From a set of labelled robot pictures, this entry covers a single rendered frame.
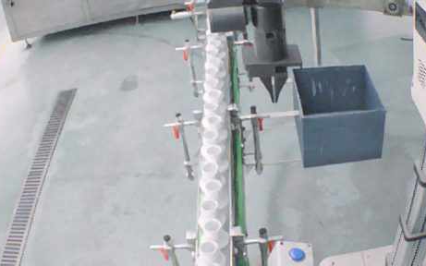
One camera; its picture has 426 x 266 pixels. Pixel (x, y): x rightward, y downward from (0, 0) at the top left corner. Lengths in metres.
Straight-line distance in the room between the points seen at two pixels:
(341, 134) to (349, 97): 0.33
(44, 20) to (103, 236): 2.77
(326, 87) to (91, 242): 1.48
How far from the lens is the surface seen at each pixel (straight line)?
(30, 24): 4.99
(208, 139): 1.23
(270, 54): 0.84
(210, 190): 1.10
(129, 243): 2.62
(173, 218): 2.68
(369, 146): 1.77
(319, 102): 1.98
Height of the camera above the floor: 1.92
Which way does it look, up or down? 37 degrees down
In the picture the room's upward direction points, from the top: 9 degrees counter-clockwise
